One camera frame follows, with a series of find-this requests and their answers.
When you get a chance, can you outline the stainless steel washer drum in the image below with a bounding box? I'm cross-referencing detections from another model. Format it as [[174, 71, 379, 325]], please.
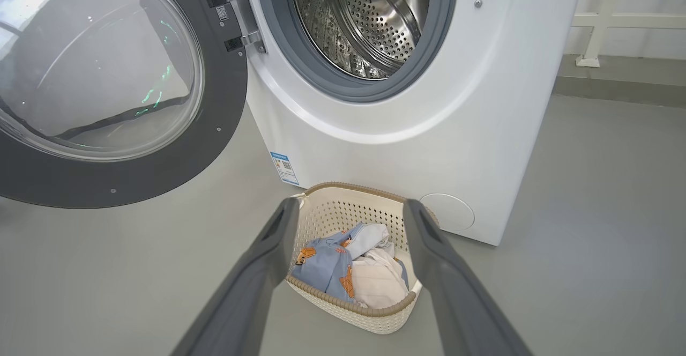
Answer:
[[291, 0, 431, 80]]

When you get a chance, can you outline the white front-load washing machine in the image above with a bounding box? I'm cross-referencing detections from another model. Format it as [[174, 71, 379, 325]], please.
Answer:
[[212, 0, 586, 247]]

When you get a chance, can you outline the washing machine door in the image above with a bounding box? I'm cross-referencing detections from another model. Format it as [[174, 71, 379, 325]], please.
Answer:
[[0, 0, 248, 210]]

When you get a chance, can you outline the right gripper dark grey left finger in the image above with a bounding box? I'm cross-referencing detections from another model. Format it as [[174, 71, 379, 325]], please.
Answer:
[[170, 196, 301, 356]]

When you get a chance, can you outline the cream perforated laundry basket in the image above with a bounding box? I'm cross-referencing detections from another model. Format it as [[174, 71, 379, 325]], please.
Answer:
[[285, 182, 440, 335]]

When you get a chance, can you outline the blue garment with orange print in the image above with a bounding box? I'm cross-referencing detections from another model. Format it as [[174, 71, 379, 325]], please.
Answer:
[[291, 223, 409, 303]]

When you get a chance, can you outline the round white filter cover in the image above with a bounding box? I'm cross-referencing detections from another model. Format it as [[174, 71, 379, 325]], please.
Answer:
[[419, 193, 475, 232]]

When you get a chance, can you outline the metal door hinge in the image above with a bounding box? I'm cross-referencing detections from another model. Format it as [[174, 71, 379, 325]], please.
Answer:
[[205, 0, 267, 54]]

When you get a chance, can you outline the blue energy label sticker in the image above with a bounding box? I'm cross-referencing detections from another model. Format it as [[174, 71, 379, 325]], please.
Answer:
[[270, 151, 300, 186]]

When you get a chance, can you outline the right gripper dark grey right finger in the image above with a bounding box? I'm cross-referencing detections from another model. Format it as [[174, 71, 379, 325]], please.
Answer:
[[403, 198, 532, 356]]

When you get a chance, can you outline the white garment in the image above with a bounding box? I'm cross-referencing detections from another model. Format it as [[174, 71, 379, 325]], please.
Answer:
[[351, 248, 411, 309]]

